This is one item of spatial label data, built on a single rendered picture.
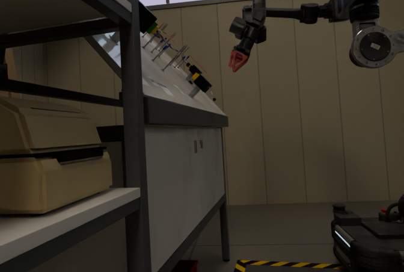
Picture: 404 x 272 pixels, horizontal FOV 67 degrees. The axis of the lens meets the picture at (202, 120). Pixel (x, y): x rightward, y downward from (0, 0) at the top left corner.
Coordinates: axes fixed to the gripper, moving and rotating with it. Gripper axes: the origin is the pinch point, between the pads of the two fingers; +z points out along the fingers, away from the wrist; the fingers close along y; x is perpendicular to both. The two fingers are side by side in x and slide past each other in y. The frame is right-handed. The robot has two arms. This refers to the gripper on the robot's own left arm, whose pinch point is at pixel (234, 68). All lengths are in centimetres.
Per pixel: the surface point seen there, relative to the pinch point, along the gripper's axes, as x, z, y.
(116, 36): -33, 14, 46
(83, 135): -12, 38, 82
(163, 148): -4, 39, 46
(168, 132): -6, 34, 41
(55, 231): -2, 47, 98
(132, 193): 0, 45, 76
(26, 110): -16, 36, 94
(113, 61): -22, 22, 63
